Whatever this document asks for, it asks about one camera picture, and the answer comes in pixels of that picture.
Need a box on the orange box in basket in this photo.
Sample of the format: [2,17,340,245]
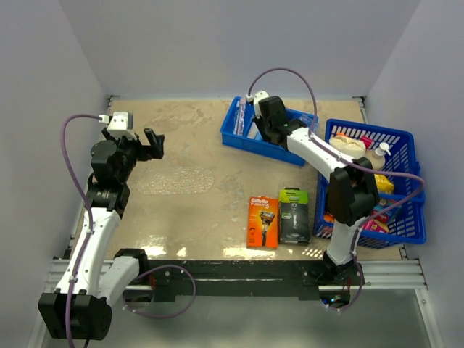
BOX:
[323,212,334,223]

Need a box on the orange Gillette Fusion5 razor box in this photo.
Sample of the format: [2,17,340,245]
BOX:
[246,196,279,249]

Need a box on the green black Gillette razor box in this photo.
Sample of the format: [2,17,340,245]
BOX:
[278,188,311,245]

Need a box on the blue plastic divided bin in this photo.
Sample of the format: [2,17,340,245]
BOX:
[220,96,306,167]

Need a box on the lotion pump bottle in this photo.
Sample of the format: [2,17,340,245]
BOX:
[365,142,391,171]

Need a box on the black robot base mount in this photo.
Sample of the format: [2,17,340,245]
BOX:
[130,260,364,302]

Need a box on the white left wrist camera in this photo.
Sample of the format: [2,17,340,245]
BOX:
[107,112,136,139]

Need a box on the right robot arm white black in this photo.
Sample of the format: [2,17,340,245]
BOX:
[246,91,379,285]

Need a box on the yellow snack packet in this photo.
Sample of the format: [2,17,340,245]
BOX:
[374,174,395,194]

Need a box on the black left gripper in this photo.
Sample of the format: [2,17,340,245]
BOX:
[102,128,164,183]

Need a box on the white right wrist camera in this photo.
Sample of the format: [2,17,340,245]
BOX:
[245,91,269,118]

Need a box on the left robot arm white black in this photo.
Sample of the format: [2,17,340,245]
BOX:
[38,128,165,340]

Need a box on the pink wrapped toothbrush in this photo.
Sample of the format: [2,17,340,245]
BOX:
[233,97,247,136]

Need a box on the beige wrapped roll package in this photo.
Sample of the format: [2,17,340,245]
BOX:
[329,133,366,160]

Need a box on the blue plastic shopping basket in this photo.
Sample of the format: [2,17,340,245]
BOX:
[313,118,427,245]

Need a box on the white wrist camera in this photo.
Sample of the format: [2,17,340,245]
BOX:
[107,112,136,139]
[245,91,269,118]

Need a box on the light blue toothpaste tube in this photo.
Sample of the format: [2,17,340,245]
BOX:
[246,123,262,141]

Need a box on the red blue packet in basket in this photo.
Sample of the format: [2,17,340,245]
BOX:
[373,198,402,224]

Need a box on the pink packet in basket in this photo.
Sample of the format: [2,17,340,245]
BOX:
[362,211,393,233]

